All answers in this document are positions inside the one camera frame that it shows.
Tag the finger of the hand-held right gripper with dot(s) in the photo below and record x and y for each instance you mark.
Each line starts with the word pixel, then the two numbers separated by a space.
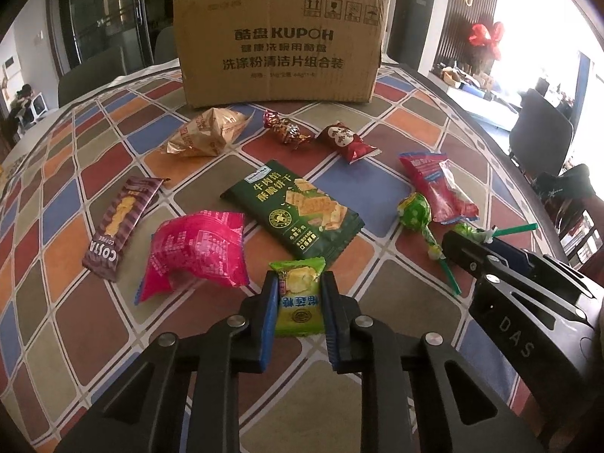
pixel 465 252
pixel 514 252

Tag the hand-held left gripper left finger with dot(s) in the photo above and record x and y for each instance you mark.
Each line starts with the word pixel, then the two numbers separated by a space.
pixel 270 314

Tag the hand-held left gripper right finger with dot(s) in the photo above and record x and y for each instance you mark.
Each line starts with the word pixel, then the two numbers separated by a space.
pixel 330 323

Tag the green lollipop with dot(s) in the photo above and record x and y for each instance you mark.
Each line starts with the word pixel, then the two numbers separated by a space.
pixel 415 214
pixel 467 232

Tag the small green snack packet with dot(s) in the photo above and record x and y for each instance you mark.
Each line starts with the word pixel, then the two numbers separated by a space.
pixel 299 302

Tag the gold snack packet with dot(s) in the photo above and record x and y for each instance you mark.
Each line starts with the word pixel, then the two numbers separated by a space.
pixel 203 134

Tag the brown cardboard box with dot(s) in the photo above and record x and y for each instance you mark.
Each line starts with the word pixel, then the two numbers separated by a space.
pixel 283 71

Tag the red and blue snack packet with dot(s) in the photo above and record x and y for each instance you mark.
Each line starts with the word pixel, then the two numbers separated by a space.
pixel 439 184

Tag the dark cloth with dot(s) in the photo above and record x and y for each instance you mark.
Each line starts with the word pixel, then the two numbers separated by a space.
pixel 571 184

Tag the pink snack packet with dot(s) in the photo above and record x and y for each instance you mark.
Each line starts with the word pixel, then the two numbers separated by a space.
pixel 198 250

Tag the dark green cracker packet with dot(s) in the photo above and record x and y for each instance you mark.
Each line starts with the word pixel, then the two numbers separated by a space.
pixel 283 207

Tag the dark chair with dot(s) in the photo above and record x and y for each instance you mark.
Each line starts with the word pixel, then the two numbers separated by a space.
pixel 542 127

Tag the colourful checked tablecloth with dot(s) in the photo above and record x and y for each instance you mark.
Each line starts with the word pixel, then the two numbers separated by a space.
pixel 424 118

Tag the cluttered side table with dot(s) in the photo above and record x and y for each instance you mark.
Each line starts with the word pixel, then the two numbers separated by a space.
pixel 476 99

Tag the small red snack packet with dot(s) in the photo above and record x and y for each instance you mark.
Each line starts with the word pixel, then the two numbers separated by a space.
pixel 347 144

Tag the brown Costa coffee packet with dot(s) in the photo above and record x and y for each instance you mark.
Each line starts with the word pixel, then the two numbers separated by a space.
pixel 118 226

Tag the red ribbon bow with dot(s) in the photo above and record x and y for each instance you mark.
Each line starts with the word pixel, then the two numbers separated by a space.
pixel 486 35

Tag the grey chair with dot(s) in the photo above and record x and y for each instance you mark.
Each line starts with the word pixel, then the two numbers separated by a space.
pixel 165 45

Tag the white monitor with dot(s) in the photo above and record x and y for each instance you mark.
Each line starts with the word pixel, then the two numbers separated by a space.
pixel 37 106

